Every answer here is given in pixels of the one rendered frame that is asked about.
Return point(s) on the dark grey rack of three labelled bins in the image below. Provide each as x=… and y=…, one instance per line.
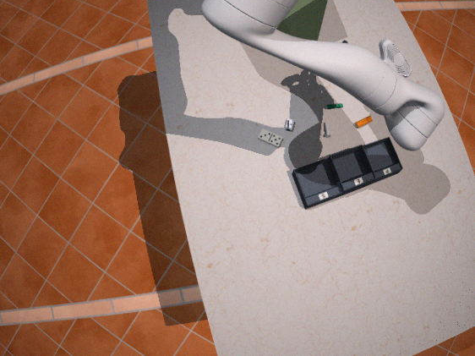
x=319, y=182

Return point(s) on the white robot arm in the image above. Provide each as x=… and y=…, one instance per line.
x=353, y=68

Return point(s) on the white domino tile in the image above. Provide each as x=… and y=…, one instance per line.
x=270, y=138

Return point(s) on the orange battery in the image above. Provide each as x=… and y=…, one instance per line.
x=364, y=121

